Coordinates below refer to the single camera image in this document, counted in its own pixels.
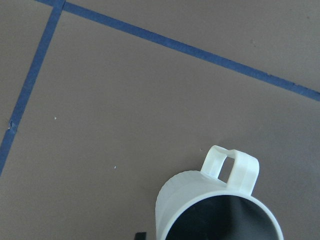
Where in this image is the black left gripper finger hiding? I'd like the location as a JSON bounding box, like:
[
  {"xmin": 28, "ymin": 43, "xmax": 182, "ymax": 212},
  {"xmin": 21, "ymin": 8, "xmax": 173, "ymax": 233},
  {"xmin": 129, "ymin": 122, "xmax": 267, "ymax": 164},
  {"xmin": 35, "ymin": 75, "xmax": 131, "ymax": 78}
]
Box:
[{"xmin": 134, "ymin": 232, "xmax": 147, "ymax": 240}]

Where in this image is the white mug with handle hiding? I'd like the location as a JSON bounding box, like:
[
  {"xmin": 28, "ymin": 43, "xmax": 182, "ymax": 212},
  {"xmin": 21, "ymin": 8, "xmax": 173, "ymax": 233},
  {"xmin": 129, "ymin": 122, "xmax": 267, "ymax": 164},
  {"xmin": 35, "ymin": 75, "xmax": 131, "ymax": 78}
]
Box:
[{"xmin": 155, "ymin": 145, "xmax": 284, "ymax": 240}]

